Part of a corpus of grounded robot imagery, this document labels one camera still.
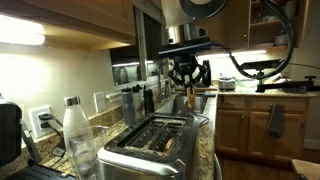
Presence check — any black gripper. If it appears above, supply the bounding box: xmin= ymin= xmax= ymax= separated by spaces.
xmin=167 ymin=54 xmax=210 ymax=88

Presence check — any brown toast bread slice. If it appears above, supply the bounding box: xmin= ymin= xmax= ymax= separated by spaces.
xmin=162 ymin=137 xmax=176 ymax=154
xmin=185 ymin=82 xmax=197 ymax=111

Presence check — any stainless steel two-slot toaster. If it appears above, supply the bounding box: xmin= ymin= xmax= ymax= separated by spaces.
xmin=97 ymin=112 xmax=201 ymax=180

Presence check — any black coffee maker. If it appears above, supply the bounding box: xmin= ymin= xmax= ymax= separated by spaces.
xmin=0 ymin=98 xmax=78 ymax=180
xmin=201 ymin=59 xmax=212 ymax=88

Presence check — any wooden cutting board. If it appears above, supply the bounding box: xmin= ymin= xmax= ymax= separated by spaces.
xmin=175 ymin=85 xmax=218 ymax=93

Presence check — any metal soap dispenser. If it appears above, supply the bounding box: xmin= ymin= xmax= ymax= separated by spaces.
xmin=163 ymin=79 xmax=173 ymax=99

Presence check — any stainless steel sink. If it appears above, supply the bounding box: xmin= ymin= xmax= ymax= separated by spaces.
xmin=156 ymin=94 xmax=209 ymax=116

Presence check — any small white kitchen appliance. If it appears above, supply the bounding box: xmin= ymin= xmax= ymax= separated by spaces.
xmin=218 ymin=77 xmax=237 ymax=91

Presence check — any kitchen window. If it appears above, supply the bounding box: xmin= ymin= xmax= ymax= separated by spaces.
xmin=109 ymin=6 xmax=169 ymax=91

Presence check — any white printed water bottle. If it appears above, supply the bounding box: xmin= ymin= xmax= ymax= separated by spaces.
xmin=131 ymin=84 xmax=146 ymax=119

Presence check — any under cabinet light strip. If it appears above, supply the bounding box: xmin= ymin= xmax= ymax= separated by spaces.
xmin=0 ymin=14 xmax=46 ymax=47
xmin=196 ymin=49 xmax=268 ymax=61

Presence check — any wooden upper cabinet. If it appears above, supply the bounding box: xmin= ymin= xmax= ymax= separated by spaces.
xmin=19 ymin=0 xmax=138 ymax=46
xmin=171 ymin=0 xmax=250 ymax=58

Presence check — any grey sports water bottle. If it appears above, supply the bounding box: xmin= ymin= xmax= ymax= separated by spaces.
xmin=120 ymin=87 xmax=137 ymax=126

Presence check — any wooden lower cabinet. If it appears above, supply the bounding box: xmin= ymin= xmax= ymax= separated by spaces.
xmin=214 ymin=94 xmax=313 ymax=164

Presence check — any open wooden shelf cabinet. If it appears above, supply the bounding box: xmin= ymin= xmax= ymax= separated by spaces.
xmin=248 ymin=0 xmax=311 ymax=53

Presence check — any stainless steel dishwasher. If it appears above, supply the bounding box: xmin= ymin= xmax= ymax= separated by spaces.
xmin=213 ymin=153 xmax=224 ymax=180

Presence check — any dark hanging towel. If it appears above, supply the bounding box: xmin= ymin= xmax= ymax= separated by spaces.
xmin=266 ymin=103 xmax=286 ymax=138

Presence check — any clear bottle with metal cap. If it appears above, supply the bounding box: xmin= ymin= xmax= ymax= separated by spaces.
xmin=62 ymin=95 xmax=92 ymax=161

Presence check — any clear drinking glass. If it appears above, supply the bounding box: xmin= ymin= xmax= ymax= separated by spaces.
xmin=67 ymin=125 xmax=109 ymax=180

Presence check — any light wooden table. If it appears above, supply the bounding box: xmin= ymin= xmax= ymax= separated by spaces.
xmin=291 ymin=158 xmax=320 ymax=180

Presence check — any black stereo camera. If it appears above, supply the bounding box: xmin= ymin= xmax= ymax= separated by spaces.
xmin=239 ymin=58 xmax=284 ymax=71

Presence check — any white wall switch plate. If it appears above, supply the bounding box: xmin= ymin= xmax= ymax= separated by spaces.
xmin=93 ymin=91 xmax=107 ymax=114

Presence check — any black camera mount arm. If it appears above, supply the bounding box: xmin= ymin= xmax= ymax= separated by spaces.
xmin=252 ymin=69 xmax=320 ymax=94

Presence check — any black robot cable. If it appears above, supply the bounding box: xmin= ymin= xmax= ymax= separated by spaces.
xmin=209 ymin=0 xmax=296 ymax=81

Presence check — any black power plug cable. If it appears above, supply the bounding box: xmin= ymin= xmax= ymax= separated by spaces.
xmin=37 ymin=112 xmax=64 ymax=129
xmin=39 ymin=121 xmax=68 ymax=158

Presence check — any white wall power outlet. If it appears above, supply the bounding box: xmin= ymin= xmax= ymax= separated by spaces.
xmin=28 ymin=105 xmax=54 ymax=139

